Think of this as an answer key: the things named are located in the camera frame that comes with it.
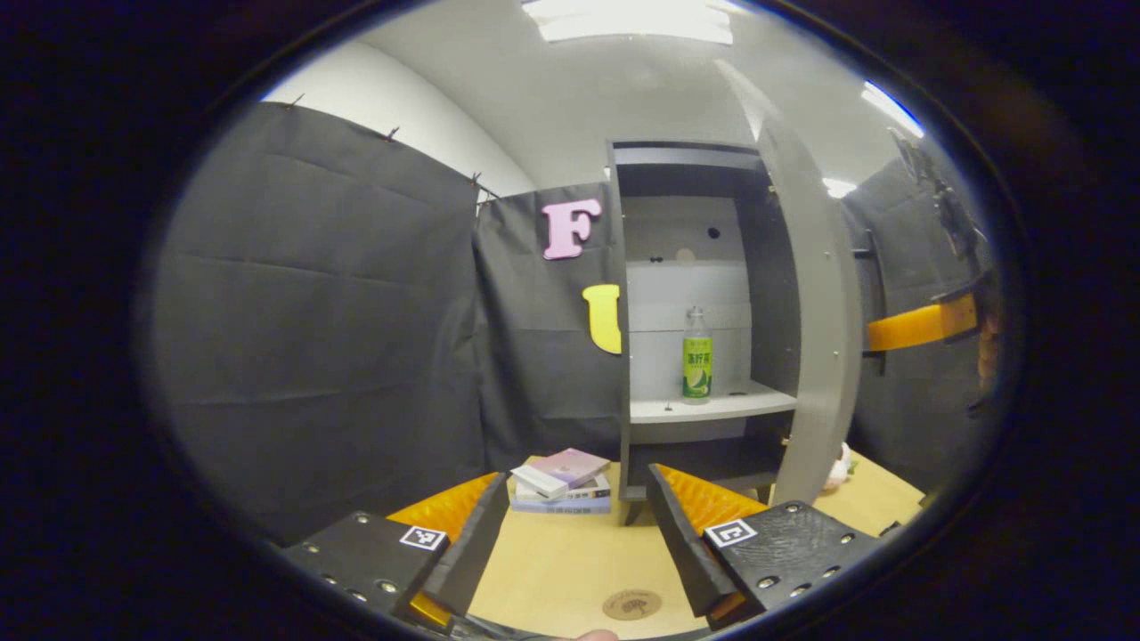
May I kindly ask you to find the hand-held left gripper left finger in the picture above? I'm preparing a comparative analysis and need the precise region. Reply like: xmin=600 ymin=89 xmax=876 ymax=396
xmin=281 ymin=473 xmax=511 ymax=637

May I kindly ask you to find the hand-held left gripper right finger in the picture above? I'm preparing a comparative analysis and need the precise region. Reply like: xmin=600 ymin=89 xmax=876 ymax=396
xmin=647 ymin=463 xmax=883 ymax=631

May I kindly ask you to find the black door handle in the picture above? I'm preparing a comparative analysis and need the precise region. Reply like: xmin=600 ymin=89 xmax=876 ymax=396
xmin=852 ymin=230 xmax=889 ymax=379

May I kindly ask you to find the round cork coaster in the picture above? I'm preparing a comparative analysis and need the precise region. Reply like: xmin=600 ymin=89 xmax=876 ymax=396
xmin=602 ymin=589 xmax=664 ymax=622

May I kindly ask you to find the dark grey cabinet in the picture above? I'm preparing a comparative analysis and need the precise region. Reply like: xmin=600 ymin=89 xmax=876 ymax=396
xmin=608 ymin=140 xmax=804 ymax=526

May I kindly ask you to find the green label bottle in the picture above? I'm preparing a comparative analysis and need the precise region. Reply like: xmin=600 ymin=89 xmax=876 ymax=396
xmin=681 ymin=306 xmax=714 ymax=406

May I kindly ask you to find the small white box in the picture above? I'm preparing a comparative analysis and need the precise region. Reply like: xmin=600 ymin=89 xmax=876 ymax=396
xmin=510 ymin=465 xmax=570 ymax=502

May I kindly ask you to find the pale blue book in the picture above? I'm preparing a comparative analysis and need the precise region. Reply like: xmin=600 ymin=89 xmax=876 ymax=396
xmin=511 ymin=495 xmax=615 ymax=516

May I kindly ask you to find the black backdrop cloth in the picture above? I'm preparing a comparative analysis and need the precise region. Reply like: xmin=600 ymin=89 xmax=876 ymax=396
xmin=472 ymin=183 xmax=627 ymax=475
xmin=150 ymin=101 xmax=488 ymax=546
xmin=842 ymin=156 xmax=994 ymax=492

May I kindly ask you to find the white book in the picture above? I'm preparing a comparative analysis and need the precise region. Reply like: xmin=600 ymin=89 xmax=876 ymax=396
xmin=515 ymin=476 xmax=613 ymax=501

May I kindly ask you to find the long ceiling light strip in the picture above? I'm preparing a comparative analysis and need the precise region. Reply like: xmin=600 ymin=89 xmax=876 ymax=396
xmin=860 ymin=80 xmax=925 ymax=140

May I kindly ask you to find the large ceiling light panel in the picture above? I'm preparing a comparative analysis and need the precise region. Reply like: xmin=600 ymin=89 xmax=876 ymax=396
xmin=521 ymin=0 xmax=737 ymax=45

